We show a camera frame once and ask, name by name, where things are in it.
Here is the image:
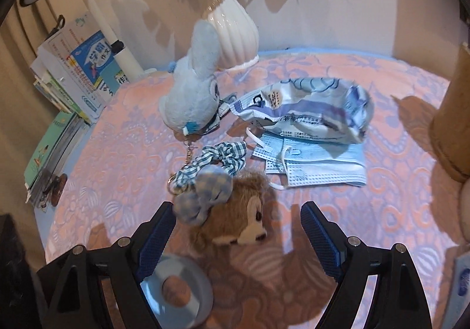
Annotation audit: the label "white tissue pack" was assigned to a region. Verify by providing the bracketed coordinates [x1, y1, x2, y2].
[449, 252, 469, 328]

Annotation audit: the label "light blue tape roll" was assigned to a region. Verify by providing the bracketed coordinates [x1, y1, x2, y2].
[140, 255, 214, 329]

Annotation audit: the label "blue patterned tissue packet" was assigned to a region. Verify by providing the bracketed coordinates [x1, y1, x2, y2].
[230, 77, 375, 144]

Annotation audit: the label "green gingham scrunchie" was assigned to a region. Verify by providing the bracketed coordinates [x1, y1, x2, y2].
[167, 141, 247, 195]

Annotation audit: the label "blue bunny plush keychain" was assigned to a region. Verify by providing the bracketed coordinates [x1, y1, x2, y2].
[159, 19, 221, 136]

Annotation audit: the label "brown pen holder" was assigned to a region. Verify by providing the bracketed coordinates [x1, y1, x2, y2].
[429, 42, 470, 183]

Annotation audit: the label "brown plush with gingham bow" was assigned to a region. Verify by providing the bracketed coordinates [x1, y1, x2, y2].
[173, 165, 272, 253]

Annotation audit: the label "white ribbed vase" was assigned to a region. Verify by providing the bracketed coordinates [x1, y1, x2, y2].
[198, 0, 259, 70]

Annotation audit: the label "pink patterned tablecloth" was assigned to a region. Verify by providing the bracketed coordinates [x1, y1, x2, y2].
[44, 51, 470, 329]

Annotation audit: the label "blue face masks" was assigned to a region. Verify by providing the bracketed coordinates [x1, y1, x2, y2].
[246, 129, 367, 190]

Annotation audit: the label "stack of books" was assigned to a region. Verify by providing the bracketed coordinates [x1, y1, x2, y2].
[23, 12, 130, 208]

